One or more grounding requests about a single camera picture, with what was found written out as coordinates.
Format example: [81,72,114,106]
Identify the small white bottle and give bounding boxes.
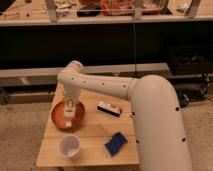
[65,122,72,127]

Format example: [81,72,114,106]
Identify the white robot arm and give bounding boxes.
[57,61,193,171]

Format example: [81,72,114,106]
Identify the orange ceramic bowl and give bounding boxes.
[51,101,85,130]

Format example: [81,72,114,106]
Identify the white paper cup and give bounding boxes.
[58,134,80,160]

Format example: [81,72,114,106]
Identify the wooden table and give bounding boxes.
[36,90,139,167]

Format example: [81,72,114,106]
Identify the blue sponge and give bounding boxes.
[105,132,128,156]

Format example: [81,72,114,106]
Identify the long background workbench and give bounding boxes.
[0,0,213,27]

